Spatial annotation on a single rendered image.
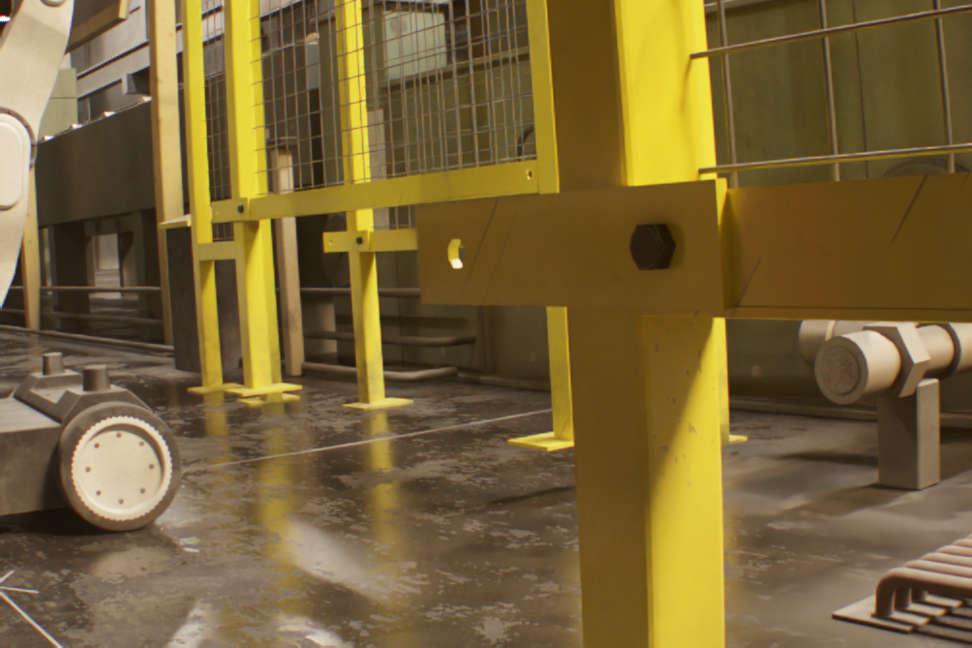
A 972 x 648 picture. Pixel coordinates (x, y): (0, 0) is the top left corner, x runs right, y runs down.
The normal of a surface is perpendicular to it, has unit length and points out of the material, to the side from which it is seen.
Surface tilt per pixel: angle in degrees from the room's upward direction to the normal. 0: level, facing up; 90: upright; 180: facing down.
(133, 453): 90
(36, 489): 90
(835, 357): 90
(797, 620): 0
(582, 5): 90
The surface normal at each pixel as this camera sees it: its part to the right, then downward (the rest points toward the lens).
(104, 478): 0.52, 0.00
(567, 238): -0.81, 0.07
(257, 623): -0.06, -1.00
